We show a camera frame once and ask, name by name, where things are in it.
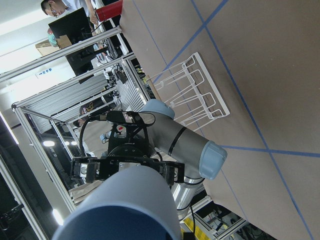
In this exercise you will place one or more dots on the cardboard box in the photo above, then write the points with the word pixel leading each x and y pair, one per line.
pixel 45 47

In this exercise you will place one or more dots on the black computer monitor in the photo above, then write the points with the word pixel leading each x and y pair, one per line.
pixel 71 28

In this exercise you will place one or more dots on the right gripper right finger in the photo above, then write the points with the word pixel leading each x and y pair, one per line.
pixel 172 172

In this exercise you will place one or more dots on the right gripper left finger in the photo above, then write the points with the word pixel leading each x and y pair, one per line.
pixel 84 167

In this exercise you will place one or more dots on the white wire cup holder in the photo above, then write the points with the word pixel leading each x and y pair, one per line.
pixel 189 89

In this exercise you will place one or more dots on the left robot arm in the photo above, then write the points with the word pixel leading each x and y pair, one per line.
pixel 153 138

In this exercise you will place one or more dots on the red cylinder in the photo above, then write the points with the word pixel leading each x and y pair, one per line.
pixel 109 11

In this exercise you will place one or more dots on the person with glasses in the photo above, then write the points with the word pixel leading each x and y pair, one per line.
pixel 55 8

